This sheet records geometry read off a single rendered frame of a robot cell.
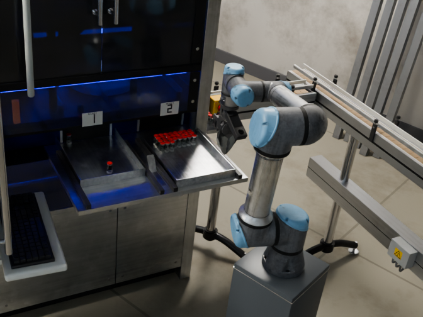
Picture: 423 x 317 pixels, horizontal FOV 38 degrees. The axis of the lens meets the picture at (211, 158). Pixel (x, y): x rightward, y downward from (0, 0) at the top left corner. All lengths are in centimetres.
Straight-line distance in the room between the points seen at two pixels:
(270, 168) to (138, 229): 121
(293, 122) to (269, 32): 374
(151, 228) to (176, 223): 13
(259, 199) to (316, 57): 343
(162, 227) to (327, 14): 274
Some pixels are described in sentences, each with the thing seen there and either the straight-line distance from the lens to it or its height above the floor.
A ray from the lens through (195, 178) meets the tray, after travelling 238.
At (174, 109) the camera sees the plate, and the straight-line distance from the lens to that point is 264.
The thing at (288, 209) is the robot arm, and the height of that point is 102.
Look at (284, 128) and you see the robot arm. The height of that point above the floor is 140.
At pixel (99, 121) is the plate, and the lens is 253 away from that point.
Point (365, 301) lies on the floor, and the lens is 338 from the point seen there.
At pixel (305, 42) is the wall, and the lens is 530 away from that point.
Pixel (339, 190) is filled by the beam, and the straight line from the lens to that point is 322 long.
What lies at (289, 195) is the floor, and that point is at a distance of 402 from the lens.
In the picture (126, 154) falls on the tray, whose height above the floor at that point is 88.
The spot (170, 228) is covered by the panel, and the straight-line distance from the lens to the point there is 300.
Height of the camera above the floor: 220
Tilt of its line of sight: 31 degrees down
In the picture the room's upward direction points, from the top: 7 degrees clockwise
